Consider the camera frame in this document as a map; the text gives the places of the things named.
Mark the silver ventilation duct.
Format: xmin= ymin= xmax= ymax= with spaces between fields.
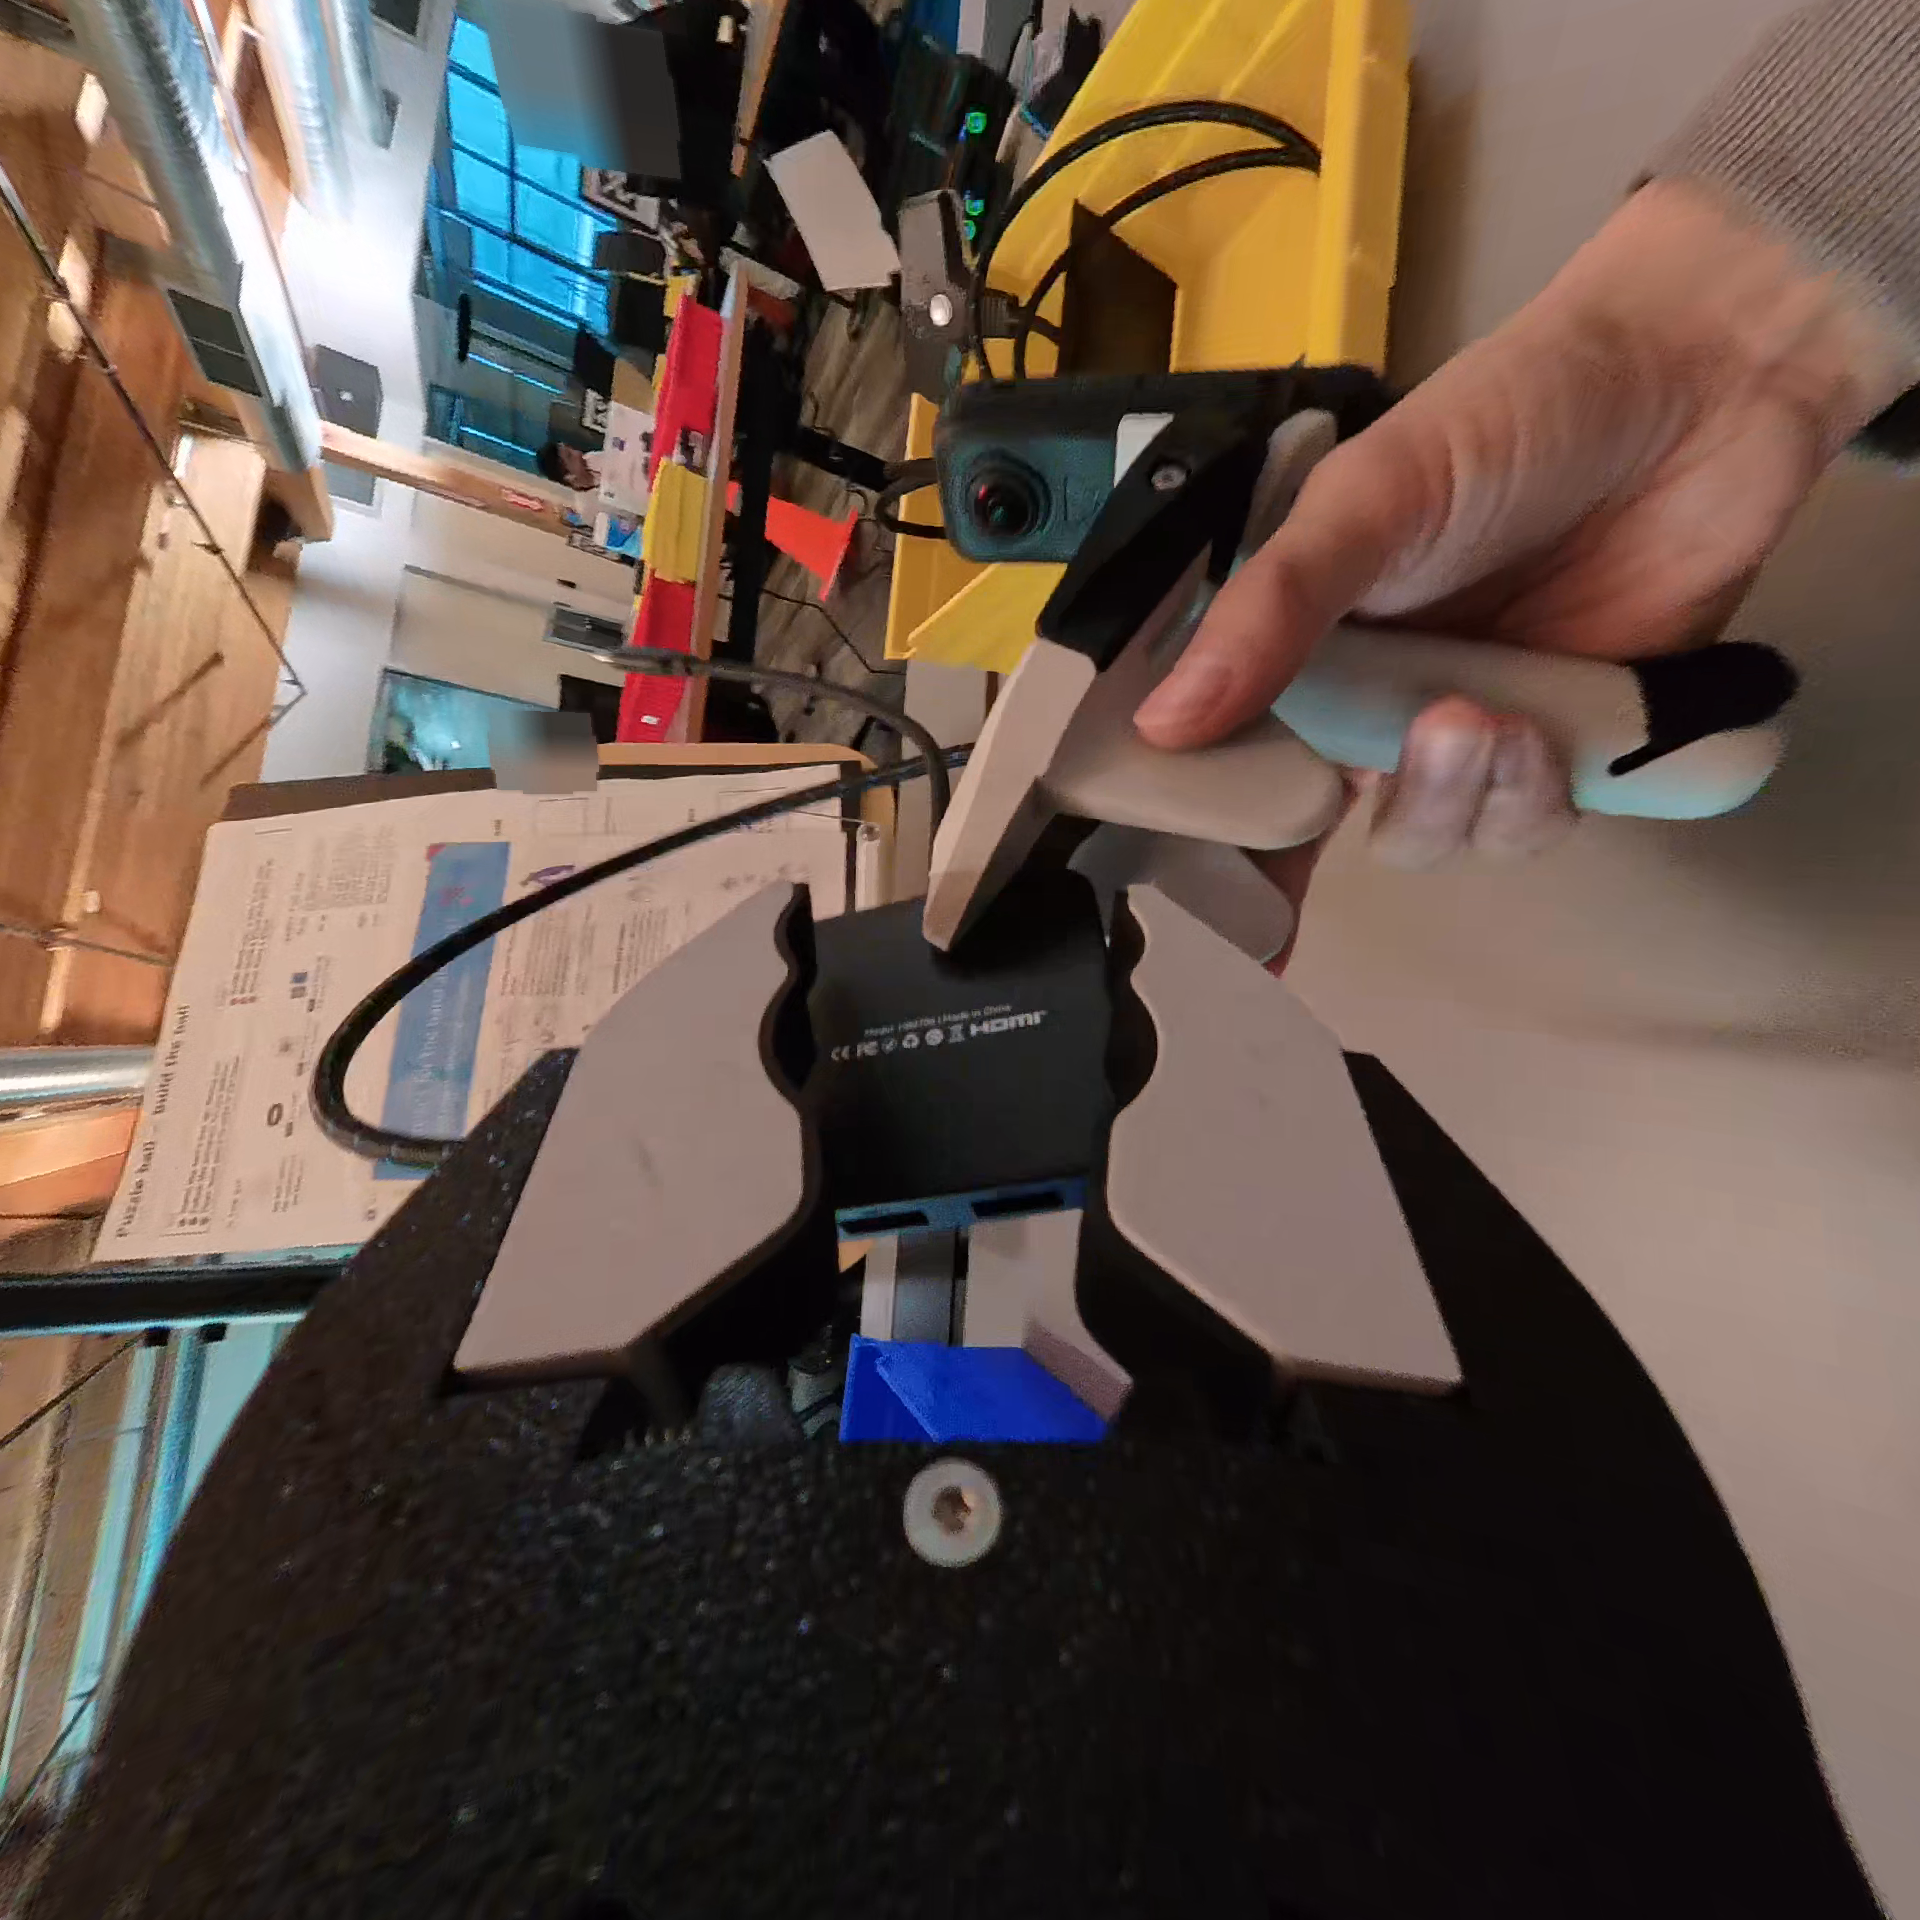
xmin=68 ymin=0 xmax=326 ymax=467

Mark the black rail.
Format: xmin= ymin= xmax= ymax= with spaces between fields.
xmin=0 ymin=1258 xmax=365 ymax=1338

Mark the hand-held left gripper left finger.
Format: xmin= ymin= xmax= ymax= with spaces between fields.
xmin=449 ymin=888 xmax=844 ymax=1394

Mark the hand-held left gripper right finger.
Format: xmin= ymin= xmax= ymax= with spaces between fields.
xmin=1098 ymin=888 xmax=1464 ymax=1396

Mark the large window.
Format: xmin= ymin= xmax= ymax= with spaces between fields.
xmin=422 ymin=15 xmax=671 ymax=464

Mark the blue plastic block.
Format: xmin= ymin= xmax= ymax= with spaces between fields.
xmin=834 ymin=1332 xmax=1117 ymax=1442

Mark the white card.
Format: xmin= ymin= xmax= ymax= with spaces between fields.
xmin=768 ymin=134 xmax=897 ymax=287

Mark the printed paper sheet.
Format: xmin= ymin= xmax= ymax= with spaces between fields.
xmin=91 ymin=760 xmax=890 ymax=1264

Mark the red rack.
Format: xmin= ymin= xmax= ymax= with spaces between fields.
xmin=614 ymin=287 xmax=748 ymax=742

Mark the orange cone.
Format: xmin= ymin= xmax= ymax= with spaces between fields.
xmin=758 ymin=501 xmax=860 ymax=600

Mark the yellow plastic bin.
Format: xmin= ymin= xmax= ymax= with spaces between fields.
xmin=885 ymin=0 xmax=1410 ymax=660

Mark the person's right forearm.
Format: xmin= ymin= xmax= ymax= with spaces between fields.
xmin=1642 ymin=0 xmax=1920 ymax=454

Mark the black bin divider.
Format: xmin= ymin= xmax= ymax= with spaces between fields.
xmin=1075 ymin=205 xmax=1194 ymax=382

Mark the grey metal bracket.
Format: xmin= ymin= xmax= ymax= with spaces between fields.
xmin=890 ymin=195 xmax=971 ymax=352

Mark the thin black cable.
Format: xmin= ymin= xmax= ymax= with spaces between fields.
xmin=611 ymin=650 xmax=954 ymax=864

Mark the person's right hand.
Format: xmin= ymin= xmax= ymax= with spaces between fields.
xmin=1129 ymin=177 xmax=1890 ymax=875

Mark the black adapter box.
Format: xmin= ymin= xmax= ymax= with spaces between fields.
xmin=800 ymin=875 xmax=1123 ymax=1250

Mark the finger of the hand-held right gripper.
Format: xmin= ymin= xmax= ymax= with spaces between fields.
xmin=922 ymin=642 xmax=1144 ymax=954

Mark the metal pipe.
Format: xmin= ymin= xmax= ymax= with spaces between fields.
xmin=0 ymin=1044 xmax=146 ymax=1113

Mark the black braided green-plug cable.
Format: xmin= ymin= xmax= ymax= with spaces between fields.
xmin=309 ymin=760 xmax=890 ymax=1177
xmin=965 ymin=100 xmax=1326 ymax=395

